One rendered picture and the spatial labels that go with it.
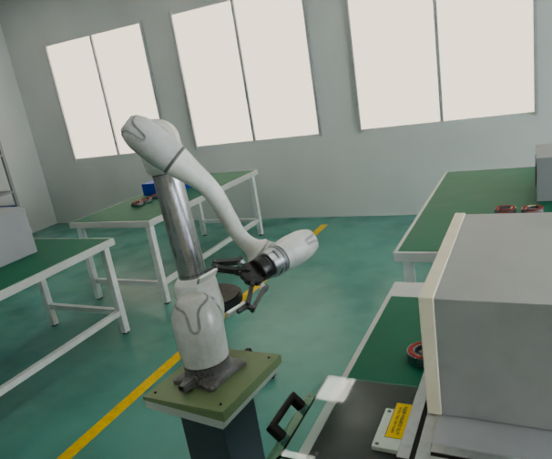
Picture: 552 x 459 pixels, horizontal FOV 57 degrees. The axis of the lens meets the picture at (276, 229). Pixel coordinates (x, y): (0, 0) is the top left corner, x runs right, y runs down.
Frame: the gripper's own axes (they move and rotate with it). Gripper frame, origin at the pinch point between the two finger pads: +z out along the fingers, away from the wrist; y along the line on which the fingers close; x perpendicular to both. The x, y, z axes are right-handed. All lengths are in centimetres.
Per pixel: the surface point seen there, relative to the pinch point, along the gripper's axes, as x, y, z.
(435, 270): -66, 42, -1
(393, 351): 14, 43, -44
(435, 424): -56, 59, 12
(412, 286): 34, 28, -90
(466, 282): -71, 47, 0
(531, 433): -63, 68, 6
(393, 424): -46, 56, 12
